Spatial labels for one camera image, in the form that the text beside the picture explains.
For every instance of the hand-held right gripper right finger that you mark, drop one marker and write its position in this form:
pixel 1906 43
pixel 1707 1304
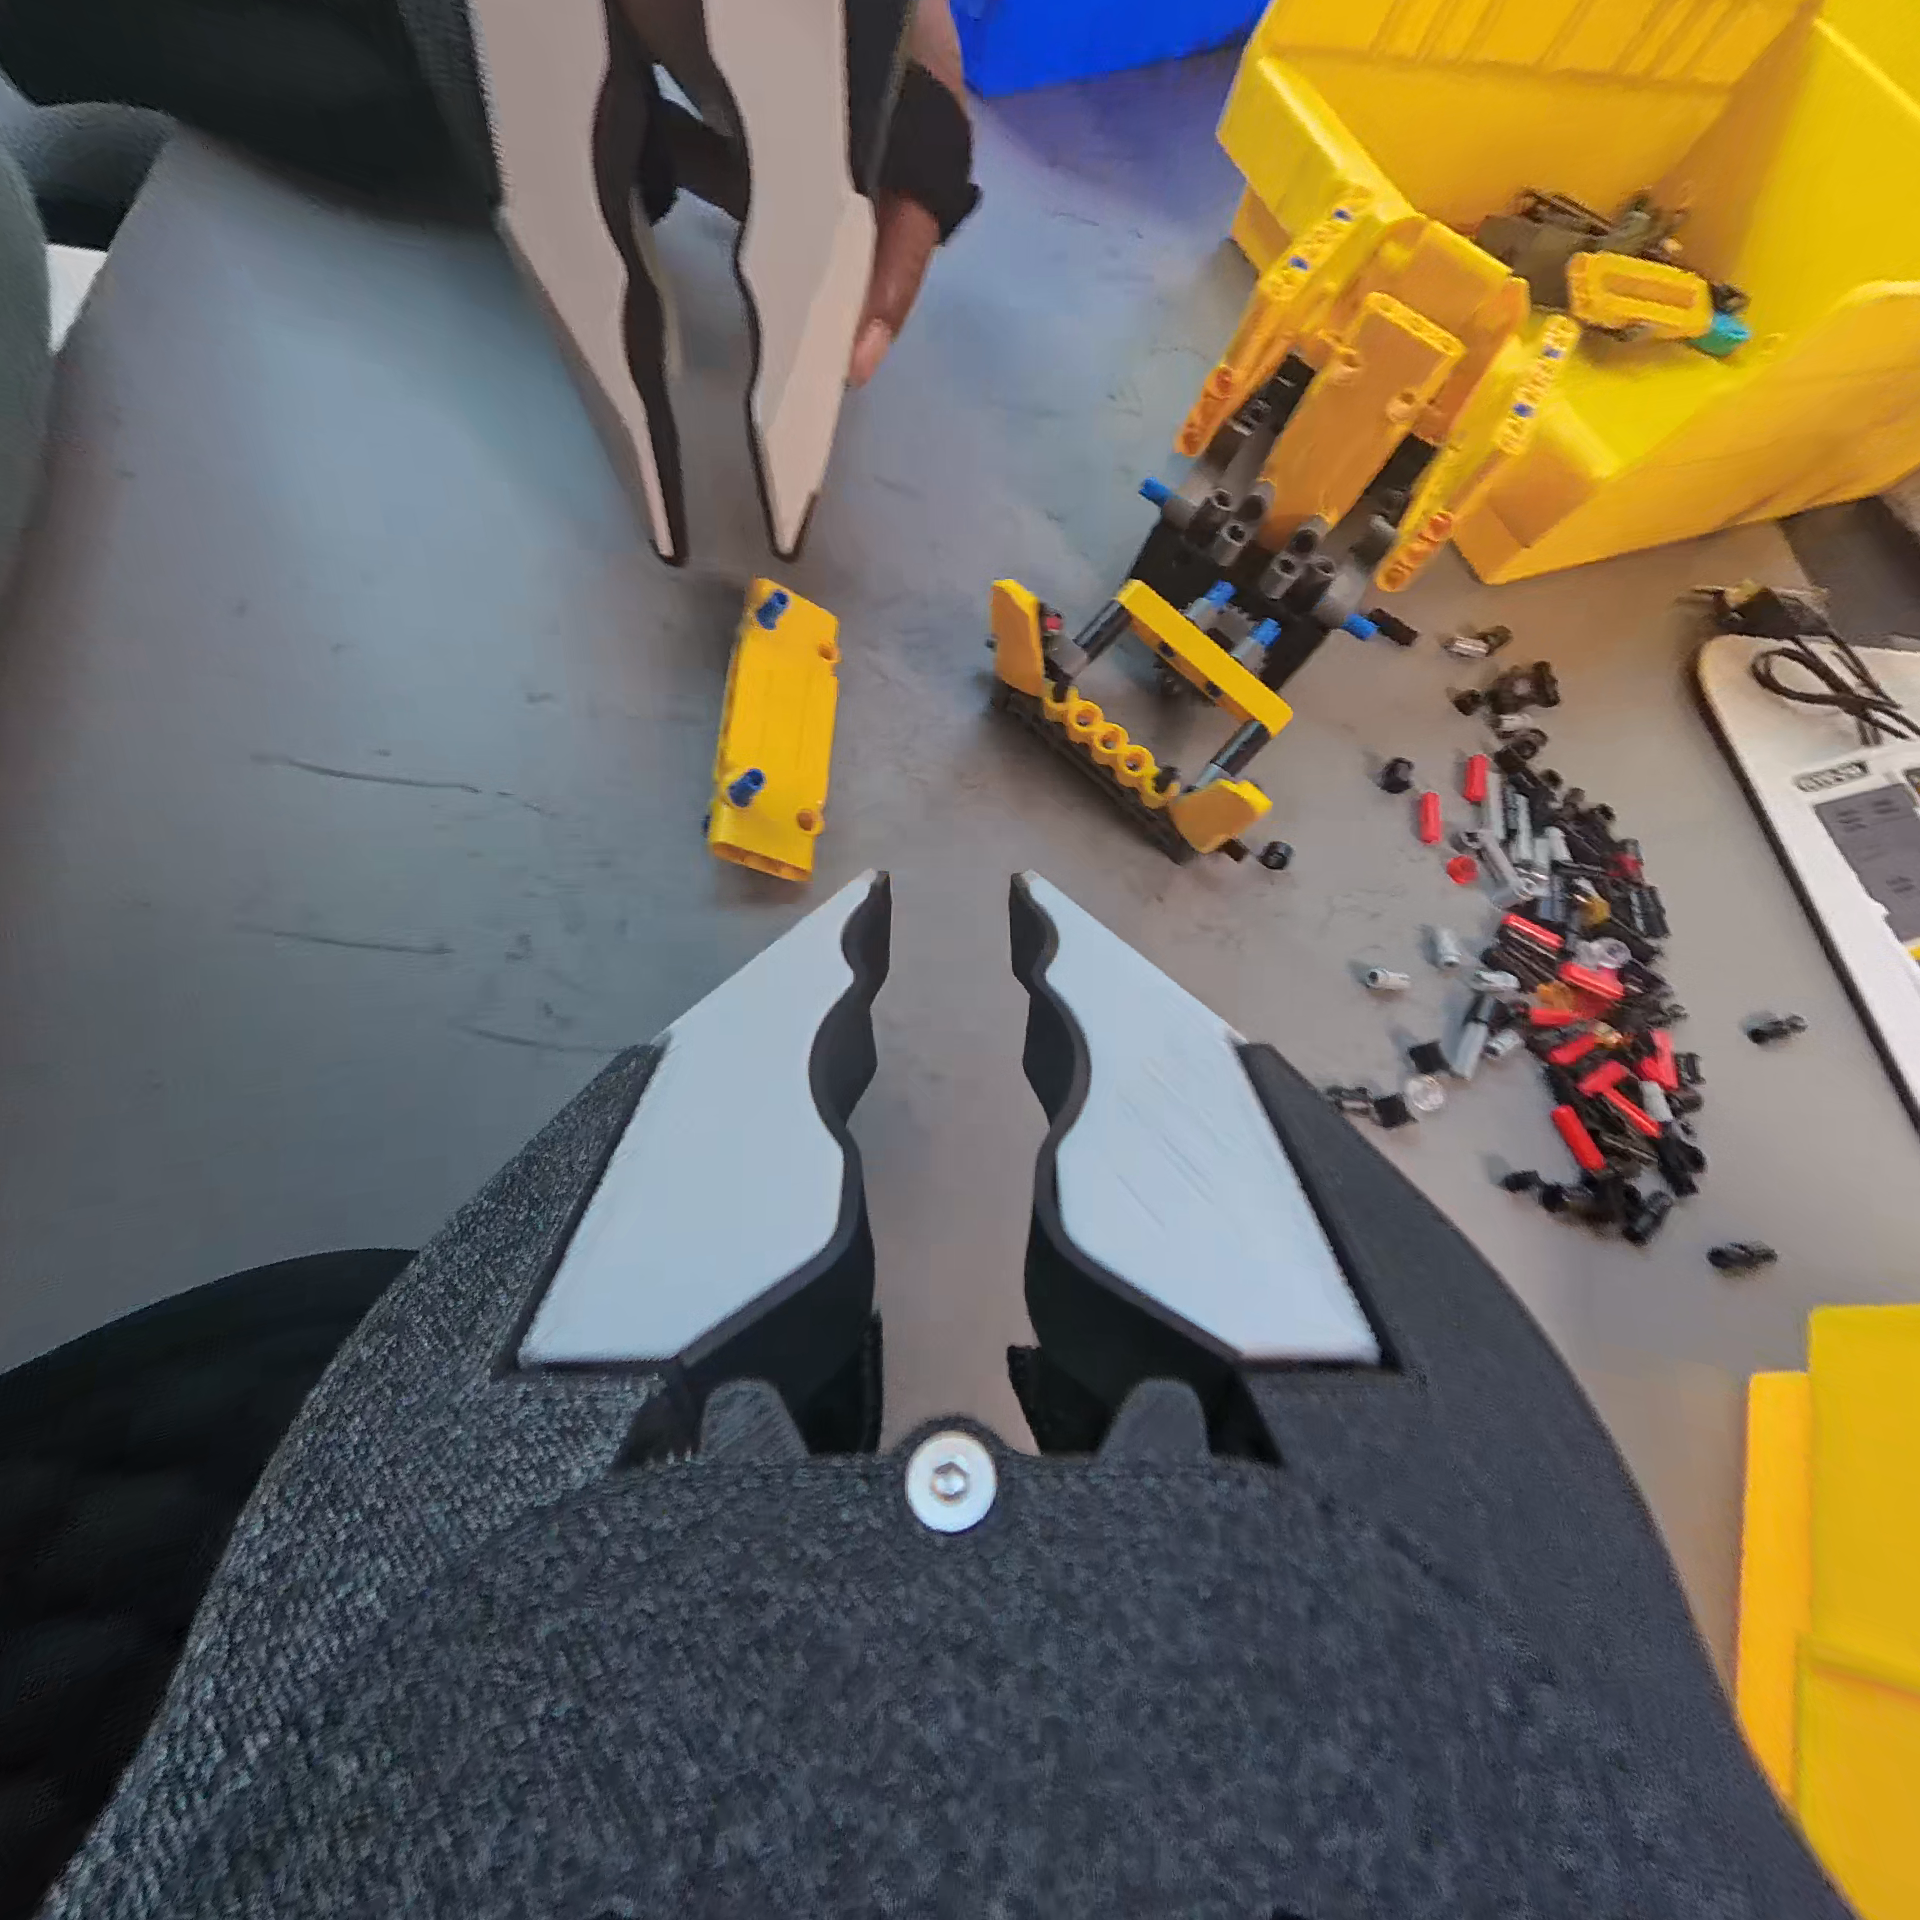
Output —
pixel 1202 1201

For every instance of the person's left hand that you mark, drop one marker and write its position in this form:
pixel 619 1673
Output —
pixel 892 300

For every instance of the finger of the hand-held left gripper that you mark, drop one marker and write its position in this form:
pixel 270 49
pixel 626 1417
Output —
pixel 804 225
pixel 556 182

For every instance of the pile of small lego pins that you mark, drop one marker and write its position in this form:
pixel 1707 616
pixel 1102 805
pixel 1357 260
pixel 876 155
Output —
pixel 1575 975

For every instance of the pale rounded board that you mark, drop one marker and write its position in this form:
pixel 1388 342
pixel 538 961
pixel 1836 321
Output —
pixel 1747 705

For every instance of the grey yellow lego rack assembly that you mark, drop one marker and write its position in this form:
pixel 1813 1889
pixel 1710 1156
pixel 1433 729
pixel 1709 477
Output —
pixel 1109 743

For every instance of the yellow lego beam with black pins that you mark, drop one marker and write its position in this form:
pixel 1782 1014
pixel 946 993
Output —
pixel 1214 669

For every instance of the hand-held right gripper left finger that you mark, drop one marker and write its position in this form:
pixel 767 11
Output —
pixel 705 1201

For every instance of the lego instruction booklet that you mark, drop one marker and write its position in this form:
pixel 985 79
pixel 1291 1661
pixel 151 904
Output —
pixel 1876 839

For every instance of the large yellow black lego model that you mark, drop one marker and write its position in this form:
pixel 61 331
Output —
pixel 1382 390

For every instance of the blue plastic crate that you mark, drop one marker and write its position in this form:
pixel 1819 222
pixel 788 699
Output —
pixel 1097 37

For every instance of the long black lego beam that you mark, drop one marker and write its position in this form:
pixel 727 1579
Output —
pixel 1575 225

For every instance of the yellow lego panel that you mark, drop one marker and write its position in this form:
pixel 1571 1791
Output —
pixel 773 720

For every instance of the yellow plastic storage bin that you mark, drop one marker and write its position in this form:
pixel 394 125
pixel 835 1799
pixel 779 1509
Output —
pixel 1861 1576
pixel 1799 149

